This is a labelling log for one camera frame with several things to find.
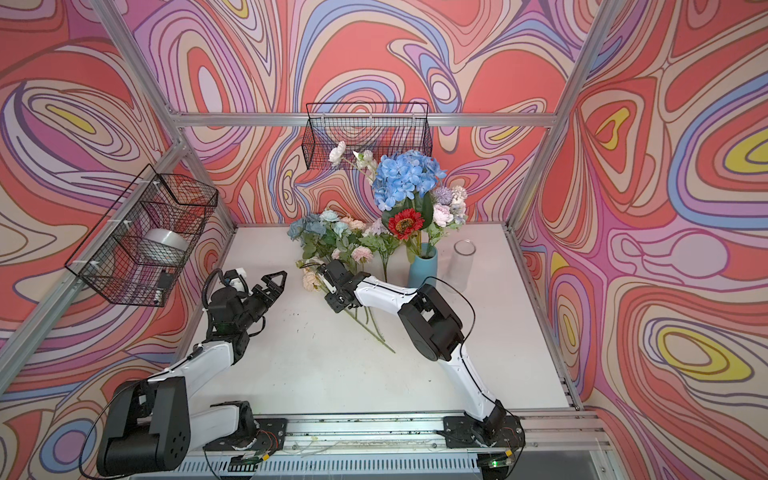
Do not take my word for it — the teal ceramic vase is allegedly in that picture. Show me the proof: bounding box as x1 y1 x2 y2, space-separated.
408 242 438 288

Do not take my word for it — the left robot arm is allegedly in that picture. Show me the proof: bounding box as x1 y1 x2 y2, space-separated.
96 268 287 479

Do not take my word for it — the red gerbera flower stem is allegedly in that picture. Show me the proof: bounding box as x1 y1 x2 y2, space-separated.
386 208 425 258

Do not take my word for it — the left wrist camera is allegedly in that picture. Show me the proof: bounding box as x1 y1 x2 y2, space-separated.
223 268 248 293

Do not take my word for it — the pink small flower bunch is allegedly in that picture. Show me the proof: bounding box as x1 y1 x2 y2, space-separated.
361 218 401 281

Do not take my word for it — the black wire basket wall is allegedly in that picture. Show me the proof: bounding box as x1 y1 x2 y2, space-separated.
301 100 433 170
65 165 219 307

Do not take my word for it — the pink peony flower stem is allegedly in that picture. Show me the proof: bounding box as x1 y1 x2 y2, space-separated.
351 246 374 264

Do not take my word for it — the bright blue hydrangea stem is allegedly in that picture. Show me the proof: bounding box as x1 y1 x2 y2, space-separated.
372 150 446 228

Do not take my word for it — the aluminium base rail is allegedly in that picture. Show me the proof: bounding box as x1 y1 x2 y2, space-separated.
155 411 627 479

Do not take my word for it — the dusty blue hydrangea stem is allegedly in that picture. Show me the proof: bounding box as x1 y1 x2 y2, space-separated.
287 209 354 263

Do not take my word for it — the black wire basket left wall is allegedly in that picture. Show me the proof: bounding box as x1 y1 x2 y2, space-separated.
65 165 219 307

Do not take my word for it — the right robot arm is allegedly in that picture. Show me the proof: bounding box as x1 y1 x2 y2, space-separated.
318 260 508 446

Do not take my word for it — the black wire basket back wall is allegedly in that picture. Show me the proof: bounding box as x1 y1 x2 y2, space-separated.
301 100 433 170

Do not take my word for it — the clear glass cup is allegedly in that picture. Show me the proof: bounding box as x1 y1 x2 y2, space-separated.
450 239 477 287

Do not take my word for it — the white poppy flower stem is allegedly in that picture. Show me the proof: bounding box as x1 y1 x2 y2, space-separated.
328 141 378 183

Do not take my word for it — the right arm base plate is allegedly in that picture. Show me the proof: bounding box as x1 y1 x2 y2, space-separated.
436 414 527 451

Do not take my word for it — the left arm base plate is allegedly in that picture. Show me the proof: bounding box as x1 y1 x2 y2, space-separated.
203 417 288 455

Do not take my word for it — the purple and pink mixed bouquet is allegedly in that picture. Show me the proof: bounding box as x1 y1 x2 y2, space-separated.
425 185 468 246

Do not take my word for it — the cream rose spray stem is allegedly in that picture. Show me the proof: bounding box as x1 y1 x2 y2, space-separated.
296 258 396 354

